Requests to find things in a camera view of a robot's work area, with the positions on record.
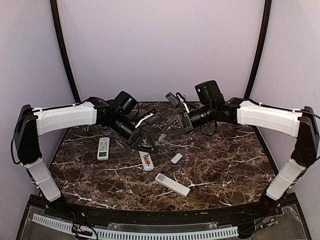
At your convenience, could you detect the white remote with green buttons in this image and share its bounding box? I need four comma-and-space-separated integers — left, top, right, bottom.
97, 137, 110, 161

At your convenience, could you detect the white remote with QR label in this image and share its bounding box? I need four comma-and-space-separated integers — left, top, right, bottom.
155, 173, 190, 197

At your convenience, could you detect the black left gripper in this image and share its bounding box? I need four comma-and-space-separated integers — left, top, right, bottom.
106, 112, 159, 154

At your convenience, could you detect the white battery cover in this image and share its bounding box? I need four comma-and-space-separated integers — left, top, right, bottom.
170, 152, 183, 164

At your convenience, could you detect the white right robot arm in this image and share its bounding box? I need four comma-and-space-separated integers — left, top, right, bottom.
161, 97, 320, 217

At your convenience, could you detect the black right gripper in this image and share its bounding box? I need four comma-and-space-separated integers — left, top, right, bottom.
161, 102, 215, 134

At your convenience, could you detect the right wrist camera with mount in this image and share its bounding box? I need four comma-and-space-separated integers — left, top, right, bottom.
164, 79, 225, 113

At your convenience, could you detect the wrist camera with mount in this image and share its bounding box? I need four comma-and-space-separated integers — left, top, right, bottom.
164, 79, 225, 113
113, 90, 162, 128

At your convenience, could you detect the white slotted cable duct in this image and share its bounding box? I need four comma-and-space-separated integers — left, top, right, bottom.
32, 213, 239, 240

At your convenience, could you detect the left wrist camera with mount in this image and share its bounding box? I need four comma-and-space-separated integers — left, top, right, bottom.
113, 90, 162, 128

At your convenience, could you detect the black left rear frame post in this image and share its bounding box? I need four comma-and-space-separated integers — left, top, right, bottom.
49, 0, 81, 103

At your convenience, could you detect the black frame post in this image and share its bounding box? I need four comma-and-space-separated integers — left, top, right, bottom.
243, 0, 272, 99
49, 0, 81, 103

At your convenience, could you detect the black right rear frame post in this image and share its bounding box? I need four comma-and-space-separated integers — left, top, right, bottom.
243, 0, 272, 99

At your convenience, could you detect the black curved front rail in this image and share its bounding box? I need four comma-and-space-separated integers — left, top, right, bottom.
27, 193, 297, 226

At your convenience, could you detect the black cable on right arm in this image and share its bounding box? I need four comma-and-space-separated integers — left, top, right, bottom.
303, 109, 320, 120

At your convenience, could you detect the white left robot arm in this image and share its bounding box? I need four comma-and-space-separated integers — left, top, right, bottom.
10, 92, 158, 218

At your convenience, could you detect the white remote with battery compartment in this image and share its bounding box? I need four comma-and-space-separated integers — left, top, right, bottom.
138, 151, 155, 172

